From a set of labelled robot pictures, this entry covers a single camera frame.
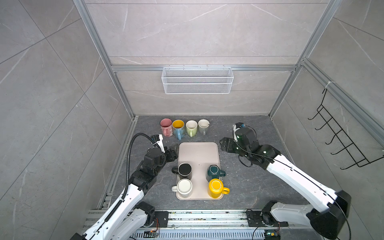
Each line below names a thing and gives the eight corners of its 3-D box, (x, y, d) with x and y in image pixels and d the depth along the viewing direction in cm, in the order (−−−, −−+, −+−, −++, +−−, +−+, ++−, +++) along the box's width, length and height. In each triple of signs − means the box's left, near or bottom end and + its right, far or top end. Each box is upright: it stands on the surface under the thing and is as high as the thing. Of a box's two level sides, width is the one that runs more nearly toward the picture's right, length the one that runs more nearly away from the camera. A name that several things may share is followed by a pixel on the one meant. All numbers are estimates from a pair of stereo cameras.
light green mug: (185, 140, 106) (185, 132, 98) (186, 129, 113) (185, 120, 105) (197, 140, 106) (197, 132, 98) (197, 129, 113) (197, 120, 105)
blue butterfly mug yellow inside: (172, 142, 105) (171, 132, 96) (174, 129, 113) (172, 119, 104) (184, 142, 105) (183, 132, 96) (185, 129, 113) (184, 119, 104)
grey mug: (198, 139, 107) (198, 131, 100) (198, 126, 114) (198, 118, 107) (209, 139, 107) (210, 131, 100) (208, 127, 114) (209, 118, 107)
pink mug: (161, 141, 106) (157, 131, 96) (163, 129, 113) (160, 118, 104) (172, 141, 106) (170, 131, 96) (174, 129, 113) (172, 118, 104)
